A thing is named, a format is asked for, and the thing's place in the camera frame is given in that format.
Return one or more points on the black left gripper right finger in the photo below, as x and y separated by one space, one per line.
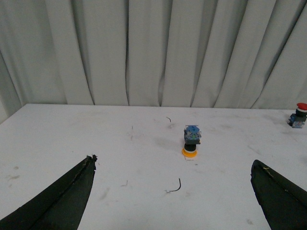
284 204

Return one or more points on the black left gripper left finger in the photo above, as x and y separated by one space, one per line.
60 206

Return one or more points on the yellow push button switch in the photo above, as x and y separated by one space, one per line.
192 138

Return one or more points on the grey curtain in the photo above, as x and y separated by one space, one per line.
180 53

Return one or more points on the red push button switch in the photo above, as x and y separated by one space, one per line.
297 120

